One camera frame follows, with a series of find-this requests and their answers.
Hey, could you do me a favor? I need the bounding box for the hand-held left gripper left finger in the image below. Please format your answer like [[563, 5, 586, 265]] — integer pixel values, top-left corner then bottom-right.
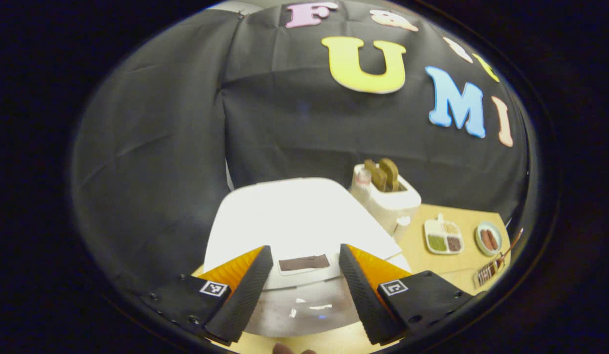
[[140, 245, 274, 344]]

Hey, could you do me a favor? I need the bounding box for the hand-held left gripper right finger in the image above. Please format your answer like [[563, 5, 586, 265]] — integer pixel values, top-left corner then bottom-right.
[[338, 243, 477, 346]]

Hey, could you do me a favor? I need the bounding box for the white rice cooker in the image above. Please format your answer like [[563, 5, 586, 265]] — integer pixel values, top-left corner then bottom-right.
[[202, 177, 412, 338]]

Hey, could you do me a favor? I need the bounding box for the white divided dish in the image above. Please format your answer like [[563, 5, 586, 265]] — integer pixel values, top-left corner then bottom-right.
[[424, 213, 465, 255]]

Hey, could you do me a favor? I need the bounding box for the green plate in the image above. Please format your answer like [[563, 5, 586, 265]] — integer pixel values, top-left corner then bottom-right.
[[475, 222, 503, 257]]

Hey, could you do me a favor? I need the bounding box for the white toaster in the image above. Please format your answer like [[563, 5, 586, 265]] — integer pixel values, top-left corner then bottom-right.
[[348, 164, 422, 242]]

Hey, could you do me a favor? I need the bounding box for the black backdrop cloth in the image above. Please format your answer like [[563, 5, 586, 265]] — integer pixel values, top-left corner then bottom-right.
[[71, 0, 531, 295]]

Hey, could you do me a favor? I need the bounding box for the brown toast slice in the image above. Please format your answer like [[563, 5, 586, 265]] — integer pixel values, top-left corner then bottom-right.
[[365, 159, 388, 192], [380, 158, 400, 191]]

